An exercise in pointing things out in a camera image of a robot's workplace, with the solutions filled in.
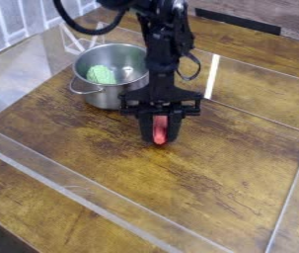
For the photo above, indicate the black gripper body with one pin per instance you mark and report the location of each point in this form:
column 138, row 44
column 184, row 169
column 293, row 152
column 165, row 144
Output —
column 138, row 100

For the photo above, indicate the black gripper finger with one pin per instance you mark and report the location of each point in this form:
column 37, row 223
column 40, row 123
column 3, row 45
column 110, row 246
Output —
column 146, row 126
column 174, row 123

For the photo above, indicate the orange handled metal spoon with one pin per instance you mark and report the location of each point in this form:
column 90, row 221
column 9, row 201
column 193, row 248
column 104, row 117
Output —
column 160, row 128

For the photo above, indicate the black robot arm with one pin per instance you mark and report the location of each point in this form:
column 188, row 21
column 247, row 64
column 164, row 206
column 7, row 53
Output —
column 169, row 40

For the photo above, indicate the stainless steel pot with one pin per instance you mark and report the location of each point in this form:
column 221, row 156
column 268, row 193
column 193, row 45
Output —
column 126, row 61

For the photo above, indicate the green knitted ball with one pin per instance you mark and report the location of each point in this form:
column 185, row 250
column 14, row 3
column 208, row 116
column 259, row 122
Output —
column 100, row 74

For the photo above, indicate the clear acrylic barrier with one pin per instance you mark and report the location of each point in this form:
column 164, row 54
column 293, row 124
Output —
column 92, row 184

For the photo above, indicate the black strip on table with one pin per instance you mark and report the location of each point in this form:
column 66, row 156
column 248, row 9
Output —
column 237, row 21

